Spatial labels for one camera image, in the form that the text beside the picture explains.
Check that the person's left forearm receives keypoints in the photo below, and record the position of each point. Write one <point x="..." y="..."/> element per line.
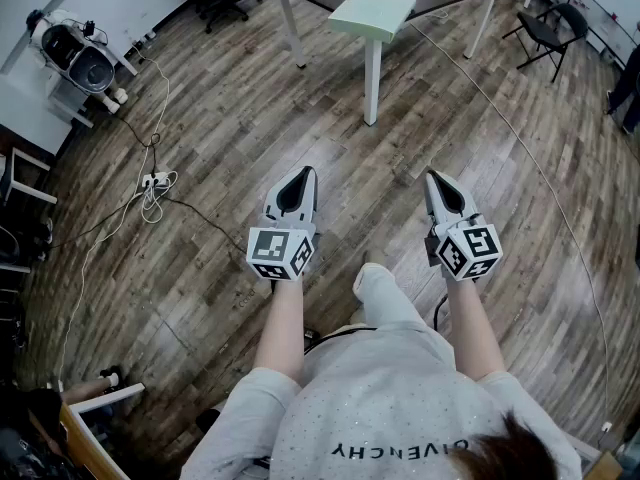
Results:
<point x="280" y="328"/>

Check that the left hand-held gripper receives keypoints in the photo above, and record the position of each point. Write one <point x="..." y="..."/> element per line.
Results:
<point x="272" y="250"/>

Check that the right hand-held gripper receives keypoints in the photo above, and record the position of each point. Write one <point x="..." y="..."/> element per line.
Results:
<point x="470" y="253"/>

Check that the person's right shoe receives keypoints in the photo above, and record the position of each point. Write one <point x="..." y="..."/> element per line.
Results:
<point x="374" y="258"/>

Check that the person's grey t-shirt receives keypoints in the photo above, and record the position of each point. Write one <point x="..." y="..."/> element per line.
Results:
<point x="380" y="398"/>

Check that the wooden table white frame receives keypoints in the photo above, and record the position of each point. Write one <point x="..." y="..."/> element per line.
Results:
<point x="100" y="403"/>

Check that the white power strip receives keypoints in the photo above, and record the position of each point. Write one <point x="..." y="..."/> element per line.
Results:
<point x="156" y="178"/>

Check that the black folding chair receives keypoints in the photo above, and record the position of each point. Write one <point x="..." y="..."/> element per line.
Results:
<point x="547" y="28"/>

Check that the person's right forearm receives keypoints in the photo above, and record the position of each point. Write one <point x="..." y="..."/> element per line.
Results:
<point x="475" y="333"/>

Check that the white metal table frame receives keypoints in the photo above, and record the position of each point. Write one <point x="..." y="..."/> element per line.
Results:
<point x="30" y="188"/>

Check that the person's right leg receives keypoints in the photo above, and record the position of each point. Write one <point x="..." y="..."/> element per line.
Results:
<point x="385" y="298"/>

